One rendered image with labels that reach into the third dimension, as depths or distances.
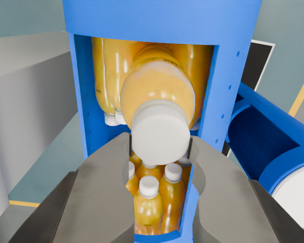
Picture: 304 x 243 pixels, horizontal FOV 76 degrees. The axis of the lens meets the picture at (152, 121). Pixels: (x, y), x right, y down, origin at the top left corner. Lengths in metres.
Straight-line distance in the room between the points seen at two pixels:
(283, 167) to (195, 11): 0.56
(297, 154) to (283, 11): 1.14
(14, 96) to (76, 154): 1.42
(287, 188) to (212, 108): 0.48
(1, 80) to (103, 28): 0.34
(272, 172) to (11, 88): 0.74
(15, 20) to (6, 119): 1.22
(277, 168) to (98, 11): 0.63
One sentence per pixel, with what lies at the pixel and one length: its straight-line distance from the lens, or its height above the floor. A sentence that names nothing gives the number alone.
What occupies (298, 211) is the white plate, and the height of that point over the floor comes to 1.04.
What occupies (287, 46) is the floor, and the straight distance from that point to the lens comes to 1.73.
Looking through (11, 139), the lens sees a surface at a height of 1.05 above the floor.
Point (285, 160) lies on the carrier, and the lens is 0.71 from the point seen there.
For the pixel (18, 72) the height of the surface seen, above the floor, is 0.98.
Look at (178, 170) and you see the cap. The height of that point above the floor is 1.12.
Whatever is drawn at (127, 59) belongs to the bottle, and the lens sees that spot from 0.31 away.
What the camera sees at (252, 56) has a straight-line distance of 1.46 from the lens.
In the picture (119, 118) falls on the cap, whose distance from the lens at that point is 0.36.
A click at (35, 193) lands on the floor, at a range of 2.46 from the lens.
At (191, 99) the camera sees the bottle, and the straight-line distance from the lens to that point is 0.16.
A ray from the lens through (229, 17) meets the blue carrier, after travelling 0.25.
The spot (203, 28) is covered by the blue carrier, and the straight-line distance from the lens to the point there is 0.23.
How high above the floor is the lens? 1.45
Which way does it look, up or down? 63 degrees down
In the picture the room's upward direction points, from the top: 179 degrees counter-clockwise
